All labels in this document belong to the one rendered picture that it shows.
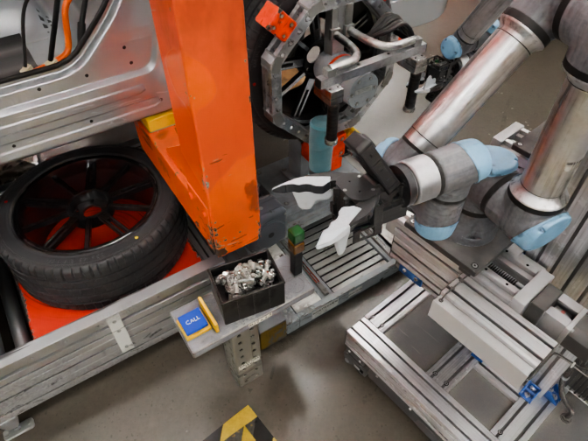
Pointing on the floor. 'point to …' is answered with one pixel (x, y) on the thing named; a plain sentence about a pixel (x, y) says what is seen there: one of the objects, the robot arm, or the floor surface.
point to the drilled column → (244, 356)
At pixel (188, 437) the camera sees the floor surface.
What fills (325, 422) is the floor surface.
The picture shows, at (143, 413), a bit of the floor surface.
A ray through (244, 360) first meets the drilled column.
